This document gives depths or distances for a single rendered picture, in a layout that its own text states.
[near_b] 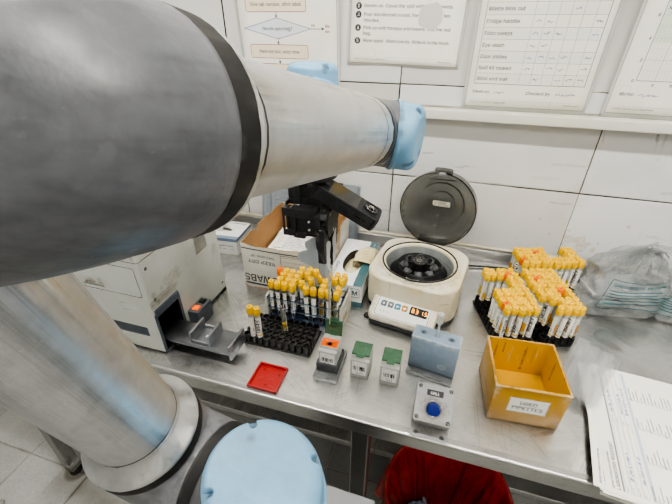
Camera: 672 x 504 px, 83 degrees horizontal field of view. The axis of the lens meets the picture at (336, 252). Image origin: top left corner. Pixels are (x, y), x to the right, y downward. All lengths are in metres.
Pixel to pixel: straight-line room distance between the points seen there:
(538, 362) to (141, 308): 0.87
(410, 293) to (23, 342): 0.81
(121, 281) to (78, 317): 0.62
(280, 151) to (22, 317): 0.18
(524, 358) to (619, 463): 0.23
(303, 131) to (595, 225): 1.16
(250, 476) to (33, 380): 0.21
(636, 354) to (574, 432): 0.32
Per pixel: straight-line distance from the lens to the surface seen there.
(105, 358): 0.33
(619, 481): 0.88
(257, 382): 0.89
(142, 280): 0.88
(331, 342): 0.85
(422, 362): 0.89
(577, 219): 1.29
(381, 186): 1.23
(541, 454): 0.87
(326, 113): 0.25
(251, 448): 0.44
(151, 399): 0.40
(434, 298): 0.96
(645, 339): 1.23
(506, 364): 0.95
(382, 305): 0.99
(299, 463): 0.43
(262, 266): 1.08
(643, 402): 1.03
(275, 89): 0.20
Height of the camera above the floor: 1.55
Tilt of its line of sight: 32 degrees down
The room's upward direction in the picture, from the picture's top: straight up
